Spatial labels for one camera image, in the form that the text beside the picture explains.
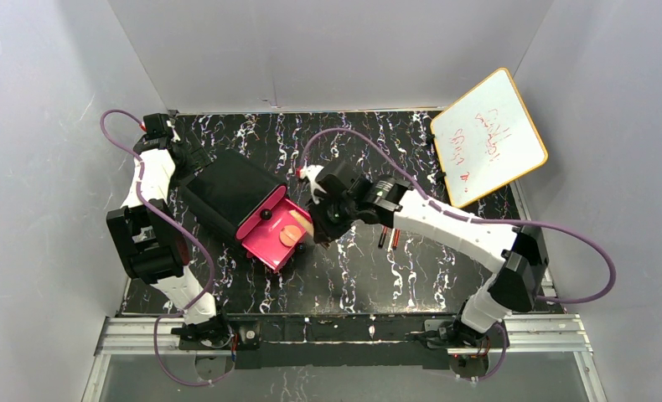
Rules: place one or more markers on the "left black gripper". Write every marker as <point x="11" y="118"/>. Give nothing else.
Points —
<point x="192" y="153"/>

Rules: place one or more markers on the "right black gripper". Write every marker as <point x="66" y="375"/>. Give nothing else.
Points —
<point x="320" y="223"/>

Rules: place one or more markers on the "black drawer organizer cabinet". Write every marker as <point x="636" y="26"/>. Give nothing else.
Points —
<point x="228" y="195"/>

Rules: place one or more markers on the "round peach compact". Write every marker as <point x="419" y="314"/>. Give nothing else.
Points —
<point x="290" y="235"/>

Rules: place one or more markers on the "gold beige concealer tube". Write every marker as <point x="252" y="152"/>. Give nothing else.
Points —
<point x="304" y="222"/>

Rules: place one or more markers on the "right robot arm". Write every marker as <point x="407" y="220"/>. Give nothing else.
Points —
<point x="515" y="255"/>

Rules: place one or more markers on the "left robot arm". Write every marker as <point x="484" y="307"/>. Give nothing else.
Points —
<point x="156" y="252"/>

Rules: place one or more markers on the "black red eyeliner pencil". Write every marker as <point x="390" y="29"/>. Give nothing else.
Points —
<point x="383" y="237"/>

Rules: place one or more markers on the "red lip pencil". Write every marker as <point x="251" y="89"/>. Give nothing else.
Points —
<point x="395" y="238"/>

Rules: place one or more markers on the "white dry-erase board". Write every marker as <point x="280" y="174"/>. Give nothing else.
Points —
<point x="486" y="139"/>

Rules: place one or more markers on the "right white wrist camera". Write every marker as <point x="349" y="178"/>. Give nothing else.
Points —
<point x="310" y="174"/>

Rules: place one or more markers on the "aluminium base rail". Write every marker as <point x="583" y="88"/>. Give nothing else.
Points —
<point x="535" y="357"/>

